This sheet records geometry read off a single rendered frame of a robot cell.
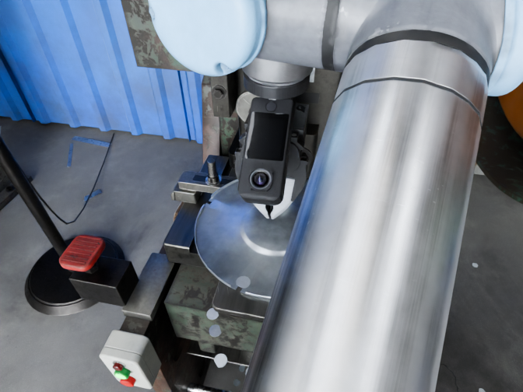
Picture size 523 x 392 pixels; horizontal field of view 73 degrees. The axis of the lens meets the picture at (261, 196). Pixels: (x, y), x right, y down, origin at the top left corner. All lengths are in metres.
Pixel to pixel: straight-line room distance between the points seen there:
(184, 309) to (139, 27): 0.49
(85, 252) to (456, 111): 0.62
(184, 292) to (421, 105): 0.63
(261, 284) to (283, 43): 0.41
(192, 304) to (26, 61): 2.03
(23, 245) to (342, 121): 1.82
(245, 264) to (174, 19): 0.43
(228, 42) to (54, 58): 2.18
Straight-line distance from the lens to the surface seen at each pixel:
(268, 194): 0.35
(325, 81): 0.51
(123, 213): 1.86
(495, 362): 1.57
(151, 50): 0.50
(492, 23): 0.22
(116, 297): 0.74
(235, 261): 0.59
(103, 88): 2.30
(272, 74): 0.36
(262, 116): 0.38
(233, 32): 0.22
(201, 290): 0.73
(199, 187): 0.77
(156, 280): 0.77
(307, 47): 0.23
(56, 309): 1.61
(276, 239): 0.61
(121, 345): 0.73
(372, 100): 0.17
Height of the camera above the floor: 1.26
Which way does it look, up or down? 44 degrees down
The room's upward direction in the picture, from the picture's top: straight up
